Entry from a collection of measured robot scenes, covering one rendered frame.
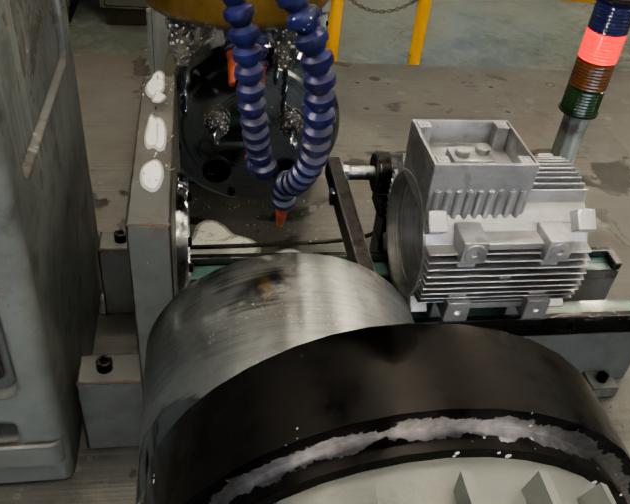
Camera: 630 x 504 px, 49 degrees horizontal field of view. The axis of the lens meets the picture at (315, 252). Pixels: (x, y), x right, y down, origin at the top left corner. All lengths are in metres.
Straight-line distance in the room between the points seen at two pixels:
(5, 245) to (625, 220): 1.12
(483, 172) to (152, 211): 0.36
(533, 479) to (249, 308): 0.35
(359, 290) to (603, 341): 0.52
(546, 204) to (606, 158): 0.79
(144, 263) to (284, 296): 0.18
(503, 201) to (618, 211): 0.66
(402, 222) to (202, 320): 0.46
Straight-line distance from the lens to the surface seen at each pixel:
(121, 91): 1.62
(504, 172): 0.78
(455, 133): 0.85
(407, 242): 0.93
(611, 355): 1.04
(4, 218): 0.60
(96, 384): 0.80
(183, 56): 0.65
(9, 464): 0.84
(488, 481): 0.21
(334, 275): 0.55
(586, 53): 1.17
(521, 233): 0.82
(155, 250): 0.64
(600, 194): 1.49
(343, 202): 0.86
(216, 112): 0.94
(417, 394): 0.20
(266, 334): 0.50
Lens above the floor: 1.52
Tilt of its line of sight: 39 degrees down
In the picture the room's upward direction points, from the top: 7 degrees clockwise
